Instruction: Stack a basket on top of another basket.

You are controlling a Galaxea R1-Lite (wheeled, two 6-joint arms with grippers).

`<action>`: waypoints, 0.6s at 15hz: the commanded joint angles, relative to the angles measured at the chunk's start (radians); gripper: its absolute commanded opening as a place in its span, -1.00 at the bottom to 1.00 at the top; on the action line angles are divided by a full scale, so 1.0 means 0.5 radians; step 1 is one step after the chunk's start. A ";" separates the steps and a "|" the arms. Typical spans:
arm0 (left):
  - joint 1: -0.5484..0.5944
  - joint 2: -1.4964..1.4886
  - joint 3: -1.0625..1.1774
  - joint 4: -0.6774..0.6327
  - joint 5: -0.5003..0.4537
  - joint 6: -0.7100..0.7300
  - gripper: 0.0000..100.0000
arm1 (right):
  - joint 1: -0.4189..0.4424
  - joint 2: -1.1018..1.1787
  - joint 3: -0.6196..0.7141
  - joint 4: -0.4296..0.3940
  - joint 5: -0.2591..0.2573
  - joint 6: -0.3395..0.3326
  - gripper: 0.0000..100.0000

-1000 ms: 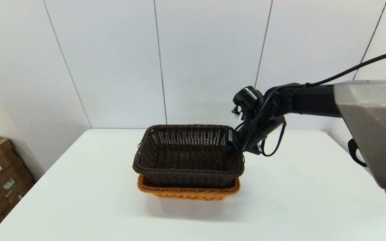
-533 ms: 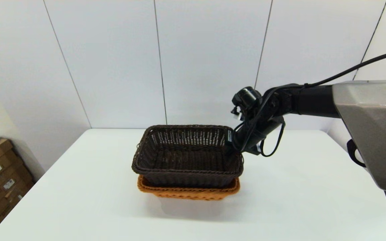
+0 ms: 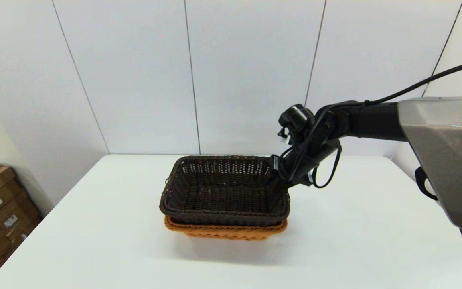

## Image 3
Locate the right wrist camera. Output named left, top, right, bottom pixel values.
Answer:
left=293, top=173, right=314, bottom=188

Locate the black cable loop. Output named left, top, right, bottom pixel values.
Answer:
left=415, top=167, right=438, bottom=201

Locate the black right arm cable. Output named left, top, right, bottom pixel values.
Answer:
left=277, top=61, right=462, bottom=189

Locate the orange wicker basket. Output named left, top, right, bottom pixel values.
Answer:
left=164, top=216, right=288, bottom=241

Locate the dark brown wicker basket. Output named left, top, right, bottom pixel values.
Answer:
left=159, top=155, right=291, bottom=227

